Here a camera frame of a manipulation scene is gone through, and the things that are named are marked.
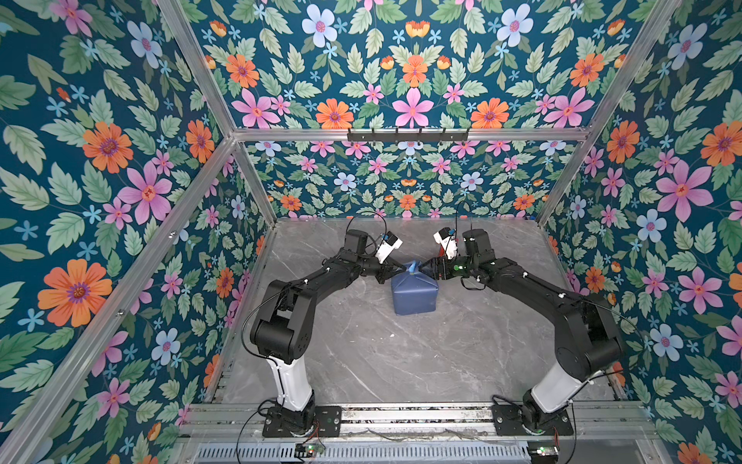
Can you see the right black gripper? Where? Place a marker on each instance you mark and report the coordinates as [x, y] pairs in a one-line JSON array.
[[440, 263]]

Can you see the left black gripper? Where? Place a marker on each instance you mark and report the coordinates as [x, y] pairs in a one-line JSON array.
[[385, 270]]

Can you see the light blue wrapping paper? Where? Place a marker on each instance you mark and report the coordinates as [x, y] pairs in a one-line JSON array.
[[414, 292]]

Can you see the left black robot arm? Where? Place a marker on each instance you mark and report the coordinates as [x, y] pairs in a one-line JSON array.
[[283, 326]]

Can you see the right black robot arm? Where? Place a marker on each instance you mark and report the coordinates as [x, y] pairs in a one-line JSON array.
[[587, 339]]

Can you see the white ventilation grille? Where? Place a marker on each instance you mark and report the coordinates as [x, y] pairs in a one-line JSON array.
[[362, 452]]

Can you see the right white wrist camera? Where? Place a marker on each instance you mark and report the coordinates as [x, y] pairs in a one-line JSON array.
[[446, 239]]

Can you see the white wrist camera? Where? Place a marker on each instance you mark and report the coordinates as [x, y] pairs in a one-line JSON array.
[[388, 244], [446, 239]]

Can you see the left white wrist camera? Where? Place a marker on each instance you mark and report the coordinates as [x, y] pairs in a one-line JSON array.
[[388, 244]]

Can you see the black hook rail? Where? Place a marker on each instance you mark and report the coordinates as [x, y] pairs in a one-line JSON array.
[[414, 135]]

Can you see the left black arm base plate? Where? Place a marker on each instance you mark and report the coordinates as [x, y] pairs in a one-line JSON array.
[[301, 421]]

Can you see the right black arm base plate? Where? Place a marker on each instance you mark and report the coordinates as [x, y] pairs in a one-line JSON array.
[[513, 419]]

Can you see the aluminium front mounting rail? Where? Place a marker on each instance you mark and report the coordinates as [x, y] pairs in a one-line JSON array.
[[593, 420]]

